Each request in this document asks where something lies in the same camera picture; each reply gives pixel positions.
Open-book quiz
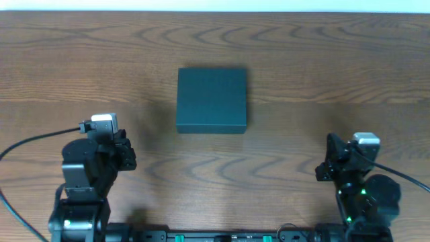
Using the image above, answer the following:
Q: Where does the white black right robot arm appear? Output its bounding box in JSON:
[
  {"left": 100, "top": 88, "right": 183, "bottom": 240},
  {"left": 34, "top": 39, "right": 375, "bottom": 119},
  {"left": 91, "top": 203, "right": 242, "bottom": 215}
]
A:
[{"left": 312, "top": 132, "right": 401, "bottom": 242}]

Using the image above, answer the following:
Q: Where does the black gift box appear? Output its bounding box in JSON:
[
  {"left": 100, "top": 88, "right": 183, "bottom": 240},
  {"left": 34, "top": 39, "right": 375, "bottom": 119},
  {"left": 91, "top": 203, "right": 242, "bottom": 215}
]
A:
[{"left": 175, "top": 68, "right": 247, "bottom": 134}]

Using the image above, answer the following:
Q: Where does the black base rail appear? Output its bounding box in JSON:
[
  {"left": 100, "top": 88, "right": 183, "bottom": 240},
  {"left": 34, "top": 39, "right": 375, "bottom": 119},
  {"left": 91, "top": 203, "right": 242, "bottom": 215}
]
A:
[{"left": 107, "top": 222, "right": 393, "bottom": 242}]

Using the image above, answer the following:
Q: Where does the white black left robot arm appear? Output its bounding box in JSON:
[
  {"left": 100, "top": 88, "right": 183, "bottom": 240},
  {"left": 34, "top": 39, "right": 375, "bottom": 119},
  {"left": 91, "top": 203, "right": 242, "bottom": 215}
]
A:
[{"left": 48, "top": 129, "right": 136, "bottom": 241}]

